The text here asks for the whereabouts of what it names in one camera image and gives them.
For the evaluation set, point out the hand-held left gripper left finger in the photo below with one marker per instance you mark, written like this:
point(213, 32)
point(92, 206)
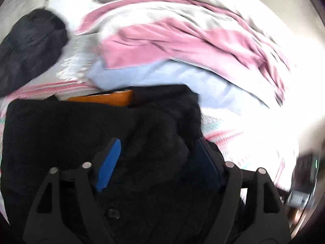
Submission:
point(109, 161)

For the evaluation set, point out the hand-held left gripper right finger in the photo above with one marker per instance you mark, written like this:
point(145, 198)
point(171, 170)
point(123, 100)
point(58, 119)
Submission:
point(207, 161)

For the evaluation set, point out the black quilted coat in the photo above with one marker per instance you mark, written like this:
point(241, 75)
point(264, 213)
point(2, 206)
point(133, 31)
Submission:
point(142, 132)

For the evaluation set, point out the patterned knit-print bedsheet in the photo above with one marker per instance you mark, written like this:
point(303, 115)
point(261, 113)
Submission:
point(241, 142)

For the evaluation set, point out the orange garment label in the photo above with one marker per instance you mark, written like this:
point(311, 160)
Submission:
point(101, 98)

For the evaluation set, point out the light blue cloth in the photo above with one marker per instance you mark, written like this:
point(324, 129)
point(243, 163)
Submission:
point(165, 76)

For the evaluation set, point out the pink and white striped duvet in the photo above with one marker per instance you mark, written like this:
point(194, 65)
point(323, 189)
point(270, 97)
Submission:
point(182, 38)

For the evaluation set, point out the dark puffer jacket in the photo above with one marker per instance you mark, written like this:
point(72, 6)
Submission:
point(28, 48)

